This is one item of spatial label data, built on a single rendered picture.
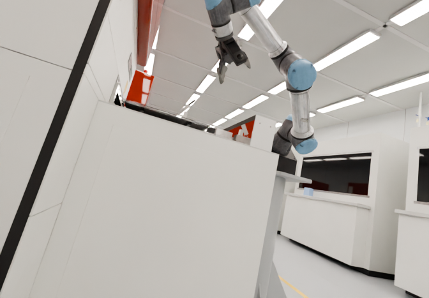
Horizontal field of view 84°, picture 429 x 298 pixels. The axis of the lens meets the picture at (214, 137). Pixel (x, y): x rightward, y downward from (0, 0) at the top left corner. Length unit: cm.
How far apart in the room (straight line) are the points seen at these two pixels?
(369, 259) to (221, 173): 349
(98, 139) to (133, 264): 37
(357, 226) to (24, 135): 385
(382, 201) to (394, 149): 82
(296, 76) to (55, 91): 85
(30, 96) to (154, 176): 36
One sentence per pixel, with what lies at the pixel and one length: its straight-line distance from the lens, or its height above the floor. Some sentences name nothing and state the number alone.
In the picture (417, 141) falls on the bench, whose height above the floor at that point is 179.
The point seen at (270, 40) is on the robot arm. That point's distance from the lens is 115.
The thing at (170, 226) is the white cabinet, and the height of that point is 51.
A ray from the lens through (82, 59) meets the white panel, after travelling 61.
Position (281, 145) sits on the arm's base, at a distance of 148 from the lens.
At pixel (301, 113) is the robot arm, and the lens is 123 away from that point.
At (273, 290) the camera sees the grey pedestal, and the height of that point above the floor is 17.
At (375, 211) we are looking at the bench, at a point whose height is 85.
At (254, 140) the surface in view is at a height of 86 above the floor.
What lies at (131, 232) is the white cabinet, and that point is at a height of 48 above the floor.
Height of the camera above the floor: 65
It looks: 12 degrees up
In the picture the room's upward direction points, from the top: 13 degrees clockwise
